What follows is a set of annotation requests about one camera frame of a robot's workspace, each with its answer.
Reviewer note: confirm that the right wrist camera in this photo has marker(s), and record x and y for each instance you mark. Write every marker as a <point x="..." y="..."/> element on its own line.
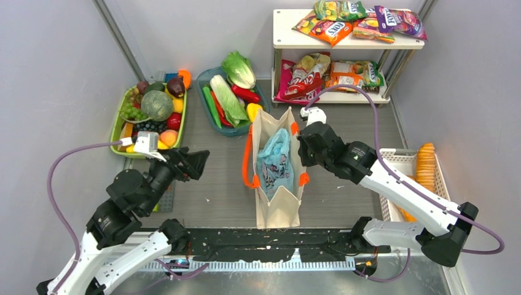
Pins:
<point x="312" y="115"/>

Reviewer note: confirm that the red white chips bag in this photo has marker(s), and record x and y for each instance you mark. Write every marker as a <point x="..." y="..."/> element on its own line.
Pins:
<point x="307" y="77"/>

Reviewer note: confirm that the peach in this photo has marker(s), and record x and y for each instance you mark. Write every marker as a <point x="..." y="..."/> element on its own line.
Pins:
<point x="169" y="138"/>

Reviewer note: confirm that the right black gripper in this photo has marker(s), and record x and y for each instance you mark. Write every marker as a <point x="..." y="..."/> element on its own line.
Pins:
<point x="308" y="145"/>

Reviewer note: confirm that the green lettuce head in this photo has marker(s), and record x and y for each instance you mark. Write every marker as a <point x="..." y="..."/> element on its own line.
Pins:
<point x="238" y="69"/>

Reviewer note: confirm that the yellow bell pepper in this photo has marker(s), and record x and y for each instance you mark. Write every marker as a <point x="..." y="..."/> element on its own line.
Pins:
<point x="252" y="110"/>

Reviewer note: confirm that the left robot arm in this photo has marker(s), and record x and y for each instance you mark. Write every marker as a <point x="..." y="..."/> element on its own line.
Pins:
<point x="131" y="196"/>

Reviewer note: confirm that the red chili pepper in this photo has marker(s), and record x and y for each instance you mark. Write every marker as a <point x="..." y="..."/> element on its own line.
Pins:
<point x="220" y="111"/>

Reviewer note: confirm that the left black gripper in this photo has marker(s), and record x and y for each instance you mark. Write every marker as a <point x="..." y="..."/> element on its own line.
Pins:
<point x="179" y="163"/>

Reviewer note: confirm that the green cucumber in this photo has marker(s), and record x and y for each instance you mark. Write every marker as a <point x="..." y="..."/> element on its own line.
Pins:
<point x="211" y="106"/>

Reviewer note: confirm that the white two-tier shelf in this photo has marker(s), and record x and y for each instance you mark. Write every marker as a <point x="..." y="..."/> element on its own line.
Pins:
<point x="291" y="44"/>

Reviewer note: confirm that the green grapes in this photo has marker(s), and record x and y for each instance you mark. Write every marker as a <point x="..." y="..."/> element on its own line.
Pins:
<point x="132" y="112"/>

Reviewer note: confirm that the teal vegetable tray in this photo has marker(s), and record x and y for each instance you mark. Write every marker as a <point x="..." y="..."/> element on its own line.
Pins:
<point x="204" y="79"/>

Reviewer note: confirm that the black grapes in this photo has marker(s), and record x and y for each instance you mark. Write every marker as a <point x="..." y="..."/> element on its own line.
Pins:
<point x="151" y="126"/>

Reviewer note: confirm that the dark purple fruit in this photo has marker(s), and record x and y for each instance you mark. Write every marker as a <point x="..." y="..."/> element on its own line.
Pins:
<point x="175" y="87"/>

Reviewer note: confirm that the beige canvas tote bag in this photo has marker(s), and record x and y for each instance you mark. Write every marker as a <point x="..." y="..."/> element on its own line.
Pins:
<point x="283" y="210"/>

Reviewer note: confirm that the stack of round crackers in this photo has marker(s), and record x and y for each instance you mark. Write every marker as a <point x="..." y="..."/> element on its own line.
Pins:
<point x="425" y="167"/>

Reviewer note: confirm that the red apple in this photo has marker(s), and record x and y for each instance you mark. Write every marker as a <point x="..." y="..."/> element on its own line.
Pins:
<point x="174" y="121"/>

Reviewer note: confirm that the pink Real snack bag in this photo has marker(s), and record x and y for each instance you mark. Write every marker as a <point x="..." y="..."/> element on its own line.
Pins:
<point x="286" y="75"/>

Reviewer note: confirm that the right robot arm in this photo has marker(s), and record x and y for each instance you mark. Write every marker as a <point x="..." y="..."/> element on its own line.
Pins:
<point x="441" y="227"/>

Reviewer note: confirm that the yellow orange snack bag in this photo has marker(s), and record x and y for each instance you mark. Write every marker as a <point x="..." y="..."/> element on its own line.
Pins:
<point x="368" y="28"/>

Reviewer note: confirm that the green fruit tray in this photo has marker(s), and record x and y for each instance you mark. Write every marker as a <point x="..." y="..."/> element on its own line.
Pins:
<point x="123" y="128"/>

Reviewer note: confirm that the light blue plastic bag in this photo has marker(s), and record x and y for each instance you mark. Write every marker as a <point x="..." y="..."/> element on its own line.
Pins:
<point x="274" y="164"/>

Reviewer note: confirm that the purple snack bag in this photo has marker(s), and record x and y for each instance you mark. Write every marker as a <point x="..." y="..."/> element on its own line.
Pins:
<point x="402" y="21"/>

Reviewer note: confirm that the orange green snack bag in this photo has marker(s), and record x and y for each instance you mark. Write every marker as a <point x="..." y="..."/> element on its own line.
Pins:
<point x="361" y="73"/>

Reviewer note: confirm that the orange Fox's snack bag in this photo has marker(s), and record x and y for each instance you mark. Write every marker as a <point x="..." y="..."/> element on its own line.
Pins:
<point x="328" y="31"/>

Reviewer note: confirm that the napa cabbage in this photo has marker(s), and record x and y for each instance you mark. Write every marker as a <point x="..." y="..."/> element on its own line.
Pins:
<point x="234" y="111"/>

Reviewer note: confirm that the green cantaloupe melon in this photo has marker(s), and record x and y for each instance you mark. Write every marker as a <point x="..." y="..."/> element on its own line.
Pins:
<point x="157" y="105"/>

